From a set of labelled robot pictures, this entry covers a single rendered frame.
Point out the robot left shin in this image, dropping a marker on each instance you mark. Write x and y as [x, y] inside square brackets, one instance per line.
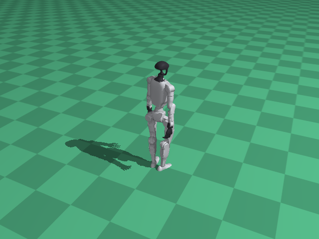
[152, 149]

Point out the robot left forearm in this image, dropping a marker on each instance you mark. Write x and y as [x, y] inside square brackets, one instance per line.
[149, 102]

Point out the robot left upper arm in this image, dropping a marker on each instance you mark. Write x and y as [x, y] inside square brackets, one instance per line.
[148, 87]

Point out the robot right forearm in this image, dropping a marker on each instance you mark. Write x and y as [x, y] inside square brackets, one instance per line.
[171, 115]

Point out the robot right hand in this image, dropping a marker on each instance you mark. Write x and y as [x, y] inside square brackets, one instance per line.
[169, 131]

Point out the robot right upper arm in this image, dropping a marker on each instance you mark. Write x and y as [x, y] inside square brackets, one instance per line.
[169, 88]

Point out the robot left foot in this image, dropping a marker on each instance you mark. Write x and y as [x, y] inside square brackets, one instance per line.
[154, 164]

